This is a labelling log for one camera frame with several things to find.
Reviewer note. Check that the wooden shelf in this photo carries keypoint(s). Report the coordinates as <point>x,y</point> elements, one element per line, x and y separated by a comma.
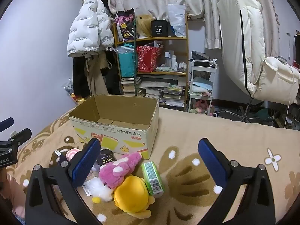
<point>185,51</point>

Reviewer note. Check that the small pink plush toy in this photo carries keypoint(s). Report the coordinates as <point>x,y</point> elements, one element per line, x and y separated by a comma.
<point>200,107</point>

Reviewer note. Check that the folded blue towel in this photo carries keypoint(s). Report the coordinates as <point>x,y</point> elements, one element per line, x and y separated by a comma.
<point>201,84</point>

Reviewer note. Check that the beige printed blanket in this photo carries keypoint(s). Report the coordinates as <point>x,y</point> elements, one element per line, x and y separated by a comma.
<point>187,133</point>

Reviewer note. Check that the office chair base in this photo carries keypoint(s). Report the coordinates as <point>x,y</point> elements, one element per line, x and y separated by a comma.
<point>246,112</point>

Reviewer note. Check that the red gift bag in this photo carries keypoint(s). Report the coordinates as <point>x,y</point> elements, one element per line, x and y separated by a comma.
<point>147,59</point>

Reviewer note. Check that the white trolley cart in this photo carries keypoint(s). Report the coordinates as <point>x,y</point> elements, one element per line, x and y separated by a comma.
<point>202,63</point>

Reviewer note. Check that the blonde wig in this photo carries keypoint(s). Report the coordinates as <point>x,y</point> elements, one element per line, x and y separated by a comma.
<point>145,25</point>

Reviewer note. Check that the clear plastic packet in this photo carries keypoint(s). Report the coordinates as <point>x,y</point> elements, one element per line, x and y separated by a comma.
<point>96,167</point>

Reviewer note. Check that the black box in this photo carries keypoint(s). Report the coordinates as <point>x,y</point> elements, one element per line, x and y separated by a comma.
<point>159,29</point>

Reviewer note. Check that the black tissue pack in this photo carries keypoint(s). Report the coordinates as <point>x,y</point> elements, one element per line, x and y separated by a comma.
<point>106,160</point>

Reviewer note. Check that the clear plastic bag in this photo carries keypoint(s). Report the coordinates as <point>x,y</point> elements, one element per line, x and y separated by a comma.
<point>177,18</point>

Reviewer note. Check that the white printed puffer jacket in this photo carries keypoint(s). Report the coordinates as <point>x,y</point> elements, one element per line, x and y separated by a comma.
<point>86,28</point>

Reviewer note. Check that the black pink printed bag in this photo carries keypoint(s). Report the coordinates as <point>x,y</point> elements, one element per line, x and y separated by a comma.
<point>125,25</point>

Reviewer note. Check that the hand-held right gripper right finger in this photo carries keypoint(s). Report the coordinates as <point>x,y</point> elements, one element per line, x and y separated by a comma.
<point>212,164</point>

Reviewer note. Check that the pink cloth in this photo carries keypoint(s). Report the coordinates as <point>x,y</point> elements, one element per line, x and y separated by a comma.
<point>16,192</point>

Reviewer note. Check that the stack of books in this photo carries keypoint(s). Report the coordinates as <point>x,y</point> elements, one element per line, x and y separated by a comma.
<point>152,90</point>

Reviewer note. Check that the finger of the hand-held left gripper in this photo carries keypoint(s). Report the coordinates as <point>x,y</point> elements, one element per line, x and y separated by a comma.
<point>21,136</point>
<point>6,124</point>

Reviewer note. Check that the beige hanging coat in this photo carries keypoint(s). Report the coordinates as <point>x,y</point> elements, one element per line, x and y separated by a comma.
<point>96,79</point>

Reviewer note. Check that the green paper packet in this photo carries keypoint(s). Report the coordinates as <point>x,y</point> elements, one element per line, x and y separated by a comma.
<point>152,178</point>

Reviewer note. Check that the teal bag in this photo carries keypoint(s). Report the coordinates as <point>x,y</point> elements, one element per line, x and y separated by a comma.
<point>126,63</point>

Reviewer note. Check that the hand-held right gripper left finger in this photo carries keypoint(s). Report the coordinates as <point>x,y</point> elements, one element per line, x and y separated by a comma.
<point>85,161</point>

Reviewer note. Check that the pile of shiny bags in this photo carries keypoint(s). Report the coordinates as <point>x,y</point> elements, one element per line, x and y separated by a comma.
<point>75,93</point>

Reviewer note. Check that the printed cardboard box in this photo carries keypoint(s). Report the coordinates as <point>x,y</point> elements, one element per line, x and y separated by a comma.
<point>131,133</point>

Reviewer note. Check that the pink swirl lollipop toy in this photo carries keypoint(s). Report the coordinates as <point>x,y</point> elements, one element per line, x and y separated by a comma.
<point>71,154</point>

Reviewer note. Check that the cream puffer coat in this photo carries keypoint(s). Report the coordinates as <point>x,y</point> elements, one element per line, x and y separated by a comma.
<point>253,51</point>

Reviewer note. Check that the row of white bottles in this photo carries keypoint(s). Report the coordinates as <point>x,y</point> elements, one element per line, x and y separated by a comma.
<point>174,63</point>

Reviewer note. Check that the white plush toy yellow feet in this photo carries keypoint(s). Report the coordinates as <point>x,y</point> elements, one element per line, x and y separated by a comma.
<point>100,188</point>

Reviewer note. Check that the dark hanging coat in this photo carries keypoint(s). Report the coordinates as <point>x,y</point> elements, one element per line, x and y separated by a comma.
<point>79,75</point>

